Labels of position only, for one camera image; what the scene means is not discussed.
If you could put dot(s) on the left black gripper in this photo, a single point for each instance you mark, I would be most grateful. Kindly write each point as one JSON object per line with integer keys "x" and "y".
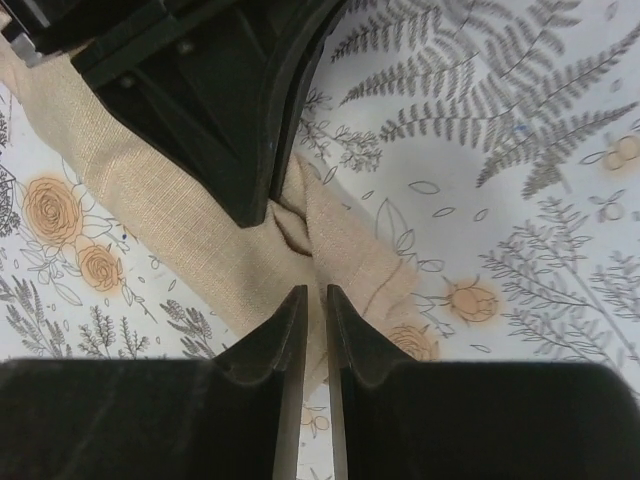
{"x": 184, "y": 76}

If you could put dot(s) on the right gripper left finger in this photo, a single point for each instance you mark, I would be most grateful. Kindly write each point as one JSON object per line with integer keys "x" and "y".
{"x": 235, "y": 416}

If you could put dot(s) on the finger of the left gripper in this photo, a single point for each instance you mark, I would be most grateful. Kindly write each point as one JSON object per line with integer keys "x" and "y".
{"x": 313, "y": 22}

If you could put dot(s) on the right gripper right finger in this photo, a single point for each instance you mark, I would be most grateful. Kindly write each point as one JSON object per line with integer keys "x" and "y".
{"x": 395, "y": 417}

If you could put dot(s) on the beige linen napkin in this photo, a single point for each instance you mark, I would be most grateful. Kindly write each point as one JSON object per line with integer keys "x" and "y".
{"x": 307, "y": 238}

